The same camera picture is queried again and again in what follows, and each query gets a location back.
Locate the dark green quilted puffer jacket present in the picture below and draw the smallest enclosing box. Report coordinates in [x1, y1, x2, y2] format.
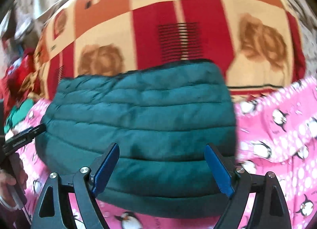
[35, 60, 236, 218]

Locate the green cloth item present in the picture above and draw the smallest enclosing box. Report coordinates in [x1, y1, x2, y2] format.
[4, 99, 34, 133]

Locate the red orange rose patterned blanket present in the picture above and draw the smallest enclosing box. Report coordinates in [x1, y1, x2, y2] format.
[35, 0, 306, 101]

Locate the red shiny fabric pile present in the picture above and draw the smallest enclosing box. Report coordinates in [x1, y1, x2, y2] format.
[1, 49, 41, 119]

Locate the person's left hand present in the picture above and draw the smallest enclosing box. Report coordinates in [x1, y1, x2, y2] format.
[0, 154, 29, 211]

